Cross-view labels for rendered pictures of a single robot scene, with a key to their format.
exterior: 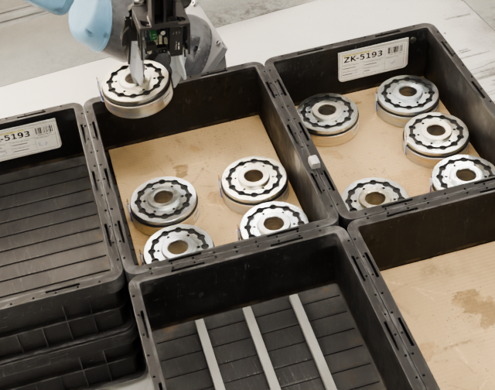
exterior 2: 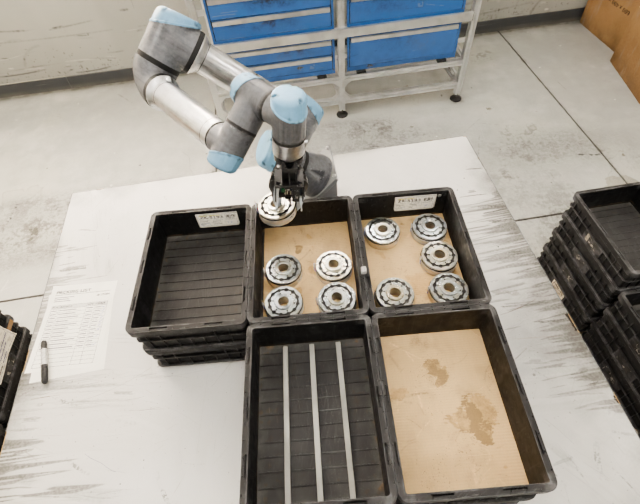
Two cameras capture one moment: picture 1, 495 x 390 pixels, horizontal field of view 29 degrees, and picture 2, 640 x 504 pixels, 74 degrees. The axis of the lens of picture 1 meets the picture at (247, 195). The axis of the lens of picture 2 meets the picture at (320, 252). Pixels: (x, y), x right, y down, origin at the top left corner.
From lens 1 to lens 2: 43 cm
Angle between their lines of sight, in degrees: 12
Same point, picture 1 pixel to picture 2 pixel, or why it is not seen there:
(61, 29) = not seen: hidden behind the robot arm
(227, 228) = (314, 290)
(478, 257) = (444, 339)
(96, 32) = (267, 164)
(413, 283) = (404, 348)
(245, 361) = (303, 377)
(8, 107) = (228, 183)
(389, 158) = (410, 263)
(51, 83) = (252, 172)
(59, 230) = (228, 273)
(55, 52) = not seen: hidden behind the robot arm
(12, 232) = (205, 269)
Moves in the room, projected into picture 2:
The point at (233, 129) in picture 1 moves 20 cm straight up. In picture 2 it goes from (331, 228) to (329, 181)
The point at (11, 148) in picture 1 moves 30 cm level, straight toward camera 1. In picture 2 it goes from (213, 222) to (215, 307)
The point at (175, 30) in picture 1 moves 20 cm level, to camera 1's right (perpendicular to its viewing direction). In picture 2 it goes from (295, 189) to (379, 194)
